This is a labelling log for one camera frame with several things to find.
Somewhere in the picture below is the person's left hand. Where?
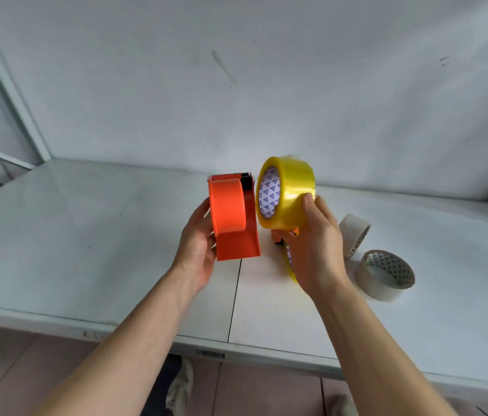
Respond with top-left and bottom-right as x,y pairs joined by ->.
170,196 -> 218,295

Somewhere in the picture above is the person's right hand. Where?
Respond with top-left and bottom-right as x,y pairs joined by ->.
279,192 -> 350,299

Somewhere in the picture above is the yellow tape roll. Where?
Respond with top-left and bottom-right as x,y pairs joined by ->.
255,155 -> 317,231
285,244 -> 299,282

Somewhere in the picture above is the white tape core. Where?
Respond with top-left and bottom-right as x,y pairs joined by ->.
354,250 -> 416,303
338,213 -> 372,261

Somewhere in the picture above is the orange tape dispenser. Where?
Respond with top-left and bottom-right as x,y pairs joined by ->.
207,172 -> 262,262
269,228 -> 300,247

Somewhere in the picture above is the person's right forearm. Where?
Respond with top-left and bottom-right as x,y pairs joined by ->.
313,277 -> 459,416

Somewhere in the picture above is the person's left forearm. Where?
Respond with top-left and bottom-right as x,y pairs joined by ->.
36,266 -> 197,416

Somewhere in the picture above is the white left shoe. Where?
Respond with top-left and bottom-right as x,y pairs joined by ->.
165,357 -> 195,416

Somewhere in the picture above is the white shoe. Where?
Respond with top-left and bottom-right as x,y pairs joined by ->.
326,393 -> 357,416
165,357 -> 195,416

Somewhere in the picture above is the white right shoe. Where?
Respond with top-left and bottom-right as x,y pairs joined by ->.
326,393 -> 357,416

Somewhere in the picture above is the white metal frame post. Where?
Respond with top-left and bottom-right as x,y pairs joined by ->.
0,0 -> 52,165

